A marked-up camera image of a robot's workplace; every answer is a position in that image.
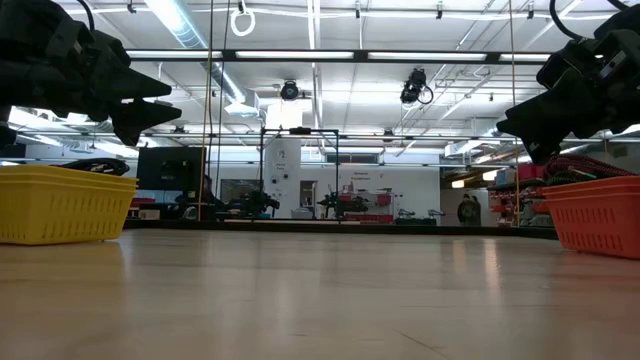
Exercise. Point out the orange plastic bin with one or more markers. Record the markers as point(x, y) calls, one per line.
point(595, 220)

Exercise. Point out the black aluminium table frame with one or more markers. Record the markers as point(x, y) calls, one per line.
point(350, 229)

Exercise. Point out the black monitor screen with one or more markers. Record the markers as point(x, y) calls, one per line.
point(170, 172)

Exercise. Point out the black overhead camera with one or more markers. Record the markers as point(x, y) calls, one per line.
point(290, 91)

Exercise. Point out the yellow plastic bin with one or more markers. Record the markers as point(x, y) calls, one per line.
point(60, 210)

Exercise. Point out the black background rig frame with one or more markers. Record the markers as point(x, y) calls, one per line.
point(300, 131)

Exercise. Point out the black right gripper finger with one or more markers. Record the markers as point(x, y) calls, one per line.
point(542, 152)
point(545, 117)

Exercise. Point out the black background robot arm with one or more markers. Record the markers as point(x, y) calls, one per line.
point(257, 202)
point(345, 204)

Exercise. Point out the person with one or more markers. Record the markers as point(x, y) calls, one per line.
point(468, 210)

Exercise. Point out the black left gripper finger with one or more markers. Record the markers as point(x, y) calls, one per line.
point(145, 117)
point(132, 82)

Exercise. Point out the red storage shelf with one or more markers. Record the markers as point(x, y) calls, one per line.
point(522, 192)

